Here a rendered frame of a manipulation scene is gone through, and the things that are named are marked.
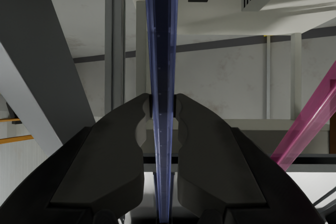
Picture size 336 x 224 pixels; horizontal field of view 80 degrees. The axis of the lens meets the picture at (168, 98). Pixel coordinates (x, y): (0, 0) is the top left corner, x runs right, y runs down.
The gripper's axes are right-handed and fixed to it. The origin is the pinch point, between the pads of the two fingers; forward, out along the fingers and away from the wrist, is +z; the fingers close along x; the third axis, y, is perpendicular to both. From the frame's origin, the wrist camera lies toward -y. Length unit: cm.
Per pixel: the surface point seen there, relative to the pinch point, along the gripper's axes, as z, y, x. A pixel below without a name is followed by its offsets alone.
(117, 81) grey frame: 30.9, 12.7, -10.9
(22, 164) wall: 389, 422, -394
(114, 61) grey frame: 34.1, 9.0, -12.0
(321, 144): 34, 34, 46
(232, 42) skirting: 295, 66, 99
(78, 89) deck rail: 5.4, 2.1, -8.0
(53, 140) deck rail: 0.6, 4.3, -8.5
